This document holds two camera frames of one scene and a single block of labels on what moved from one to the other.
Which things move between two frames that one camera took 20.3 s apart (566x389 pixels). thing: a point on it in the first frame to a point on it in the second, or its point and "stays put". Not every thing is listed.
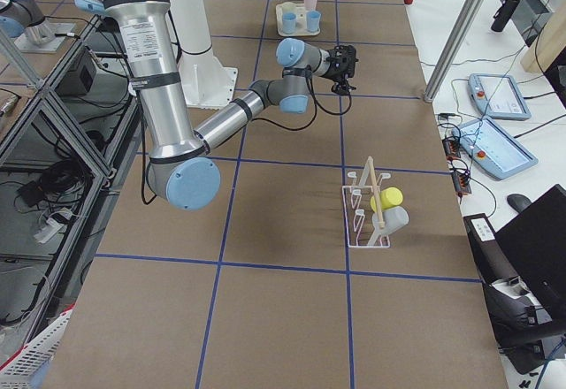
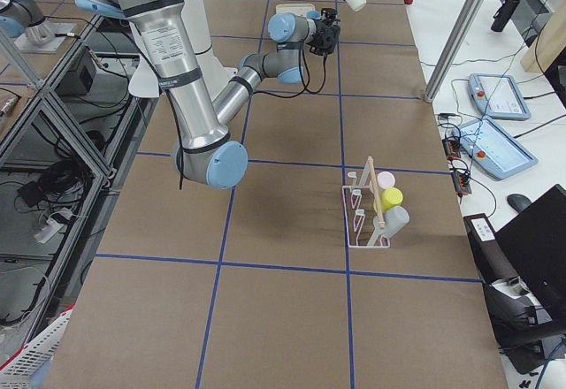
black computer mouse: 518,201 stays put
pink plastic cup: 310,1 to 386,179
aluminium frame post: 474,2 stays put
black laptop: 535,244 stays put
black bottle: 505,12 stays put
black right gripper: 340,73 to 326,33
